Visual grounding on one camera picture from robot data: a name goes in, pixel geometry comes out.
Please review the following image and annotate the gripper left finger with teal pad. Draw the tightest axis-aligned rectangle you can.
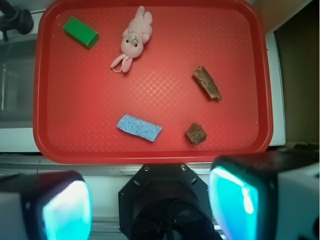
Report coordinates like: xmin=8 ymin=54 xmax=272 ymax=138
xmin=0 ymin=171 xmax=93 ymax=240

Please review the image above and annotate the red plastic tray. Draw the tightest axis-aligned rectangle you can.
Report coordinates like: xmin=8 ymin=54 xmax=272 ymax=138
xmin=33 ymin=0 xmax=273 ymax=164

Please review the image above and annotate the black clamp mount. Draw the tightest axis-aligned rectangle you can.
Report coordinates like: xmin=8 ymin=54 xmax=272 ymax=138
xmin=0 ymin=0 xmax=34 ymax=42

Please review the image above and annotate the green rectangular block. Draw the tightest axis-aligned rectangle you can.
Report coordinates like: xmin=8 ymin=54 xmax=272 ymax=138
xmin=63 ymin=16 xmax=100 ymax=49

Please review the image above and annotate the blue sponge block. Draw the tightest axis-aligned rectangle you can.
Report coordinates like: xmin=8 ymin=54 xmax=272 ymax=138
xmin=116 ymin=114 xmax=163 ymax=143

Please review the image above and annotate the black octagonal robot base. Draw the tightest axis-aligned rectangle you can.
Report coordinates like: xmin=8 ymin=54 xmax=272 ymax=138
xmin=118 ymin=164 xmax=222 ymax=240

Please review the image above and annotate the long brown wood piece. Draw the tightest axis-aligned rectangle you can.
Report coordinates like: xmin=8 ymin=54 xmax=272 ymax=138
xmin=193 ymin=65 xmax=223 ymax=101

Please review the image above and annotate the pink plush bunny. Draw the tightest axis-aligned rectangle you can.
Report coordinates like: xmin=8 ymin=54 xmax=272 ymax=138
xmin=110 ymin=6 xmax=153 ymax=73

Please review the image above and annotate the small brown rock chunk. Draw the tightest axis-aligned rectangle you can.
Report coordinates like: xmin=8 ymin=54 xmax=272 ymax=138
xmin=186 ymin=123 xmax=208 ymax=145

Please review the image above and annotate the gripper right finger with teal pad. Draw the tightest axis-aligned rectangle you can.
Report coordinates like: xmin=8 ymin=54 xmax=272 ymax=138
xmin=208 ymin=149 xmax=320 ymax=240

